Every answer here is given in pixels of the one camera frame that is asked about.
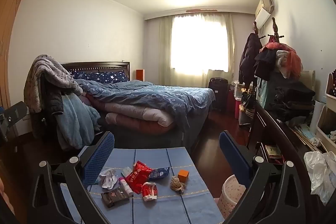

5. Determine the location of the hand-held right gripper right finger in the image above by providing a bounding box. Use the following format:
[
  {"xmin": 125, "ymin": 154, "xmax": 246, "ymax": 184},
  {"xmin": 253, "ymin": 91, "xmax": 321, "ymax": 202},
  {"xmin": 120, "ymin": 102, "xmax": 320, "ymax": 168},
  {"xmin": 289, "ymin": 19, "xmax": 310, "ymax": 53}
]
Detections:
[{"xmin": 219, "ymin": 131, "xmax": 313, "ymax": 224}]

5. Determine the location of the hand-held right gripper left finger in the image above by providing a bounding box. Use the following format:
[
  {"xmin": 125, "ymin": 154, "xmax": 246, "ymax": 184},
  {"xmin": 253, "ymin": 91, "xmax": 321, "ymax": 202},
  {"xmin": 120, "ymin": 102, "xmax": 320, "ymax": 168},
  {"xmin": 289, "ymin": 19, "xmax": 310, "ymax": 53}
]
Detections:
[{"xmin": 28, "ymin": 131, "xmax": 115, "ymax": 224}]

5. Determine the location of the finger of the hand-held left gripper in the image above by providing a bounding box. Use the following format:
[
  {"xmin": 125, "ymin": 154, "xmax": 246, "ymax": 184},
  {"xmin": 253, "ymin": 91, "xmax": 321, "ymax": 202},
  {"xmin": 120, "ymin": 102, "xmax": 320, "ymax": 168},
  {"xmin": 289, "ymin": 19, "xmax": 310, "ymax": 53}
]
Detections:
[{"xmin": 0, "ymin": 101, "xmax": 28, "ymax": 143}]

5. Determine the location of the large red snack packet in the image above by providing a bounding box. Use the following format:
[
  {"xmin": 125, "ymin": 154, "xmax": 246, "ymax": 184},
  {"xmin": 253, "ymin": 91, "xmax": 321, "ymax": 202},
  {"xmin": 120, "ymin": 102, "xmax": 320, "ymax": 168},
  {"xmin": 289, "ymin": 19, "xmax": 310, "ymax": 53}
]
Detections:
[{"xmin": 125, "ymin": 160, "xmax": 153, "ymax": 194}]

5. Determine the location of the floral white waste bin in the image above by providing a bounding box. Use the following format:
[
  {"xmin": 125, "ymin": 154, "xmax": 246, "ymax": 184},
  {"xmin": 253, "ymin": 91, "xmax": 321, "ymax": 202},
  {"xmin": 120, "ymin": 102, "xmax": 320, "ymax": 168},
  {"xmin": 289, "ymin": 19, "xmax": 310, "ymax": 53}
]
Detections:
[{"xmin": 217, "ymin": 174, "xmax": 252, "ymax": 219}]

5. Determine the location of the brown paper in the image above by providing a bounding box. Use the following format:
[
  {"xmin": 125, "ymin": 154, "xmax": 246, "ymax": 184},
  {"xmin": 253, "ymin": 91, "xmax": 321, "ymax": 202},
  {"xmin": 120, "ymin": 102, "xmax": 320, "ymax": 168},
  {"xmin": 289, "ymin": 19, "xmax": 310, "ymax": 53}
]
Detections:
[{"xmin": 170, "ymin": 176, "xmax": 187, "ymax": 192}]

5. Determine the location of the white crumpled tissue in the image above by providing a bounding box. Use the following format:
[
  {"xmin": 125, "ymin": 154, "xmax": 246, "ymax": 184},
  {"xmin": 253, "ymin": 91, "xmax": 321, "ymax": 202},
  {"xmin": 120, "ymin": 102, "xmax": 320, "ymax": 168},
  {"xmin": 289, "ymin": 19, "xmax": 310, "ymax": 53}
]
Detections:
[{"xmin": 98, "ymin": 168, "xmax": 118, "ymax": 190}]

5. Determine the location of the dark padded jacket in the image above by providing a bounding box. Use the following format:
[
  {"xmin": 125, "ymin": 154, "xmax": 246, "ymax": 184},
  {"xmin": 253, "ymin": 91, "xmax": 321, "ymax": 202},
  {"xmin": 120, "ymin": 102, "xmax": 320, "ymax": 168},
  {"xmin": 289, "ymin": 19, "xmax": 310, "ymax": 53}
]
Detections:
[{"xmin": 39, "ymin": 74, "xmax": 65, "ymax": 122}]

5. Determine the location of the white tube with pink cap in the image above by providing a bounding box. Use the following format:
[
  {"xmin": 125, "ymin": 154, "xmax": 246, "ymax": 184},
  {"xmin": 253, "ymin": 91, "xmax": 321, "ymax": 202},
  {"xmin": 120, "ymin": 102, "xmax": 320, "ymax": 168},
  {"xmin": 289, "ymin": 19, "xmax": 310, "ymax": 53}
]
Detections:
[{"xmin": 118, "ymin": 177, "xmax": 133, "ymax": 196}]

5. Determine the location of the small picture box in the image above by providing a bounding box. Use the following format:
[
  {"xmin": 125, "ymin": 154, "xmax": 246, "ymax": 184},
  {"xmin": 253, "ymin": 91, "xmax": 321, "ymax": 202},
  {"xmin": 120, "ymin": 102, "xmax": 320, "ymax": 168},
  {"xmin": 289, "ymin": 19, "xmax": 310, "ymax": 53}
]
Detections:
[{"xmin": 264, "ymin": 145, "xmax": 282, "ymax": 159}]

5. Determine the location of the black packet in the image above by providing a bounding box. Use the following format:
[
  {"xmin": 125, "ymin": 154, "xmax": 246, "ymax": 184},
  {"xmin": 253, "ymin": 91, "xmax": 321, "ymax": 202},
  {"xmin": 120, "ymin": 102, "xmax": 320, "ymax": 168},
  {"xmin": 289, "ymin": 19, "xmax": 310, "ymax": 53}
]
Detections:
[{"xmin": 101, "ymin": 185, "xmax": 131, "ymax": 208}]

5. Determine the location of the light blue fleece blanket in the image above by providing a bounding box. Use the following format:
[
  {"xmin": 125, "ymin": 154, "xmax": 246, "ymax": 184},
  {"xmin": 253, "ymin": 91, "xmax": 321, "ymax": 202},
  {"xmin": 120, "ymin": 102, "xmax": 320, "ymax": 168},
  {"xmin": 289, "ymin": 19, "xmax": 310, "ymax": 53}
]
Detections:
[{"xmin": 56, "ymin": 94, "xmax": 101, "ymax": 149}]

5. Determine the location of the dark wooden dresser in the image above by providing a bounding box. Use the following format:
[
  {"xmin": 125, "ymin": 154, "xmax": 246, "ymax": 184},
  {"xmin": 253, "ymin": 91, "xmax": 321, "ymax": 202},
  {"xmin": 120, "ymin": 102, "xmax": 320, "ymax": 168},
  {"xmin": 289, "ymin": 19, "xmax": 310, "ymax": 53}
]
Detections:
[{"xmin": 247, "ymin": 102, "xmax": 336, "ymax": 224}]

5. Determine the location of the striped handbag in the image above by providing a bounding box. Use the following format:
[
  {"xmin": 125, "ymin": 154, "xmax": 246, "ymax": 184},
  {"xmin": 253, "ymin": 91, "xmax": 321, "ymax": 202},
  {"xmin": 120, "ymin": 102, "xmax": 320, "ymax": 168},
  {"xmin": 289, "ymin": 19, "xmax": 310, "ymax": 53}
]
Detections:
[{"xmin": 240, "ymin": 93, "xmax": 256, "ymax": 126}]

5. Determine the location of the red pink storage box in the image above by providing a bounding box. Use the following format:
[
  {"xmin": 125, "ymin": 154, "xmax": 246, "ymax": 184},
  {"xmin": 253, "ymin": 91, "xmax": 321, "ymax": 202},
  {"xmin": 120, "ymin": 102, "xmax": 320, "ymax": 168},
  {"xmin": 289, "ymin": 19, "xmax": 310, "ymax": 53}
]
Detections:
[{"xmin": 227, "ymin": 90, "xmax": 240, "ymax": 119}]

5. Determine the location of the orange cube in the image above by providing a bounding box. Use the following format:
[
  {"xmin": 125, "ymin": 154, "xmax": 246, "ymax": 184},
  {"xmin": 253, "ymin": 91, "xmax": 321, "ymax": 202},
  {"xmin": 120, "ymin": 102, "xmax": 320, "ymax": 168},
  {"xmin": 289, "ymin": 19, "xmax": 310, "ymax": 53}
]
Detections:
[{"xmin": 177, "ymin": 169, "xmax": 190, "ymax": 183}]

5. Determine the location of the folded pink quilt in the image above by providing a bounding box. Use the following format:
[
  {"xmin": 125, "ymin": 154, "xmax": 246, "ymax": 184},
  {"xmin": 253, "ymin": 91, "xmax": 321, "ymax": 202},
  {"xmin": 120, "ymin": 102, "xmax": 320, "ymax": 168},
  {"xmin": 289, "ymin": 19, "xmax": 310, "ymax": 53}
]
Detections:
[{"xmin": 84, "ymin": 94, "xmax": 175, "ymax": 135}]

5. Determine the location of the small red white packet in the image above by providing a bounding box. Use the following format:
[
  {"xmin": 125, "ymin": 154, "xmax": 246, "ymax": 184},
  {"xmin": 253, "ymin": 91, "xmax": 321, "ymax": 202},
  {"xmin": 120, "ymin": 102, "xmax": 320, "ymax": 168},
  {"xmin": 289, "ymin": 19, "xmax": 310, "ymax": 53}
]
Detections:
[{"xmin": 142, "ymin": 182, "xmax": 159, "ymax": 202}]

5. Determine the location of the blue snack packet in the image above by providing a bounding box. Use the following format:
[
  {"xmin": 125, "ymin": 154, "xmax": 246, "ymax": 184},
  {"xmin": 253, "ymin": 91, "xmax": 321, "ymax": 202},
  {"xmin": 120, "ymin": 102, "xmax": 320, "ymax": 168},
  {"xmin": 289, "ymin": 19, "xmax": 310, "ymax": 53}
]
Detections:
[{"xmin": 148, "ymin": 167, "xmax": 171, "ymax": 181}]

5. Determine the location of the dark wooden bed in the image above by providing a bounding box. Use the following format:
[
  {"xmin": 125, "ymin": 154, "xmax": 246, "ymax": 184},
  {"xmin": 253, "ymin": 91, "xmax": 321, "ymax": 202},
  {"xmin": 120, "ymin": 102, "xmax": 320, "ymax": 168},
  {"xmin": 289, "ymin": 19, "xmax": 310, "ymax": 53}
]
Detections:
[{"xmin": 60, "ymin": 62, "xmax": 217, "ymax": 152}]

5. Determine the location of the black suitcase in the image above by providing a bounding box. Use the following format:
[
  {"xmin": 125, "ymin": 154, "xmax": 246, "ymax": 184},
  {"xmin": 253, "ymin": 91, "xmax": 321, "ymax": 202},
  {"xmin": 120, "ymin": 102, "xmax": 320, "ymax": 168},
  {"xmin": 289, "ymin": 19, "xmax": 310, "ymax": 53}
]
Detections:
[{"xmin": 208, "ymin": 77, "xmax": 229, "ymax": 111}]

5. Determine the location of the clear plastic container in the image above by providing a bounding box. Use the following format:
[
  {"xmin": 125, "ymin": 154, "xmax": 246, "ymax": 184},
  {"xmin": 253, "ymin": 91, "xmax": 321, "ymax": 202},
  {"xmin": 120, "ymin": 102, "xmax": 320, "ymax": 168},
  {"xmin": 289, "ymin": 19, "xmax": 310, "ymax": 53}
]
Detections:
[{"xmin": 234, "ymin": 81, "xmax": 254, "ymax": 101}]

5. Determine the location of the teal bag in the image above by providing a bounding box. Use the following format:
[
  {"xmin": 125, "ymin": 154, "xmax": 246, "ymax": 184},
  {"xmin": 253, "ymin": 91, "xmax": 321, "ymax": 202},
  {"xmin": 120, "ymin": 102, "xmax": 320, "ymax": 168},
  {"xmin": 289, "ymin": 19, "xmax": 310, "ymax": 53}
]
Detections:
[{"xmin": 256, "ymin": 73, "xmax": 284, "ymax": 109}]

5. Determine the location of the wooden wardrobe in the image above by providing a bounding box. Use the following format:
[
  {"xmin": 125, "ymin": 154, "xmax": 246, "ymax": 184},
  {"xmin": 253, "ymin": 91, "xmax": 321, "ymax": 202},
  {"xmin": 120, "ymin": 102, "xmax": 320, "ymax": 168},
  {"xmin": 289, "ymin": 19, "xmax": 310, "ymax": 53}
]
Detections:
[{"xmin": 0, "ymin": 0, "xmax": 50, "ymax": 135}]

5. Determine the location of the star print blue pillow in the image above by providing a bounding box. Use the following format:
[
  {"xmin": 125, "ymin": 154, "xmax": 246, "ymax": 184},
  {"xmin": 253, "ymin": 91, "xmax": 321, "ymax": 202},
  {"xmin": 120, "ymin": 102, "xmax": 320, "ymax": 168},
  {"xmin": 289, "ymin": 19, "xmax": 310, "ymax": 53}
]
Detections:
[{"xmin": 70, "ymin": 70, "xmax": 130, "ymax": 83}]

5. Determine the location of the stack of dark clothes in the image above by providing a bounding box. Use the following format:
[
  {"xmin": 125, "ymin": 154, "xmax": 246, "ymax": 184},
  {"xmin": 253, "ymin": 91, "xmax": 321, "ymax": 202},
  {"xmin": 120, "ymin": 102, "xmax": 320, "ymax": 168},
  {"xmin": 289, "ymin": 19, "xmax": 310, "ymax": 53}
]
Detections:
[{"xmin": 273, "ymin": 81, "xmax": 317, "ymax": 122}]

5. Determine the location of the blue patterned duvet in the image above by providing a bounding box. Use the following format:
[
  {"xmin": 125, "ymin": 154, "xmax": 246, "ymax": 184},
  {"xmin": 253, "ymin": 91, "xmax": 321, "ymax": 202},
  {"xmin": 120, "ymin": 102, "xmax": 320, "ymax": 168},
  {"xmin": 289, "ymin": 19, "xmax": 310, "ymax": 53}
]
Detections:
[{"xmin": 76, "ymin": 79, "xmax": 216, "ymax": 135}]

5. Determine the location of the white plastic bag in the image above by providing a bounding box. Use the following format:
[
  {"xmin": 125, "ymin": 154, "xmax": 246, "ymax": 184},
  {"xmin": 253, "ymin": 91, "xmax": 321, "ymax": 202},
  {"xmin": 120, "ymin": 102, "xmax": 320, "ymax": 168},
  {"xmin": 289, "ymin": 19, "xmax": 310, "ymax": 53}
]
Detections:
[{"xmin": 304, "ymin": 151, "xmax": 336, "ymax": 206}]

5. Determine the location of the white cylinder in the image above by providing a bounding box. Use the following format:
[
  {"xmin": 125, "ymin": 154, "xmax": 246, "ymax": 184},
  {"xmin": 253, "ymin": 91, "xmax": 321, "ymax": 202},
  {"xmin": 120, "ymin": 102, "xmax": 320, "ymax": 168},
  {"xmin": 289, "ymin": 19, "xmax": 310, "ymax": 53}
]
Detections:
[{"xmin": 310, "ymin": 101, "xmax": 327, "ymax": 135}]

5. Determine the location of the white storage organizer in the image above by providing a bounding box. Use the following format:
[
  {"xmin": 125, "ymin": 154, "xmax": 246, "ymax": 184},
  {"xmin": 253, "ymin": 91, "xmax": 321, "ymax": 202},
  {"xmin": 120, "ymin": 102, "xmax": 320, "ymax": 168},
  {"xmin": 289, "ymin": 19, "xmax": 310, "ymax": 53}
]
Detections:
[{"xmin": 315, "ymin": 69, "xmax": 336, "ymax": 153}]

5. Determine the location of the sheer cream curtain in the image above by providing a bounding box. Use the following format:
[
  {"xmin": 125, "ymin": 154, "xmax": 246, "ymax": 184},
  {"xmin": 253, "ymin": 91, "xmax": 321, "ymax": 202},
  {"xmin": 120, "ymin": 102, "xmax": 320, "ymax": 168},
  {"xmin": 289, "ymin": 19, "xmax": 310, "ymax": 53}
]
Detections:
[{"xmin": 159, "ymin": 13, "xmax": 235, "ymax": 88}]

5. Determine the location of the wooden coat rack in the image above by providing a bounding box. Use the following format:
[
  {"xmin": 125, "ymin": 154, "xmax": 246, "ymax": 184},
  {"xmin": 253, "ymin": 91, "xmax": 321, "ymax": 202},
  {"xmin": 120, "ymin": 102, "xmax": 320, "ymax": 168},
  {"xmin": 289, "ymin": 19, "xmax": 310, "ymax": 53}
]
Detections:
[{"xmin": 253, "ymin": 17, "xmax": 285, "ymax": 43}]

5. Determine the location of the white air conditioner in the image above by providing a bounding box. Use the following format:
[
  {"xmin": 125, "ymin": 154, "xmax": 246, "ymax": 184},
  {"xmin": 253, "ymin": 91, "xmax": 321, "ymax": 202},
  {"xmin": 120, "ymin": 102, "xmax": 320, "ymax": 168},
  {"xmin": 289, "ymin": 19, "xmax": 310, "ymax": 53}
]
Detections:
[{"xmin": 254, "ymin": 0, "xmax": 275, "ymax": 29}]

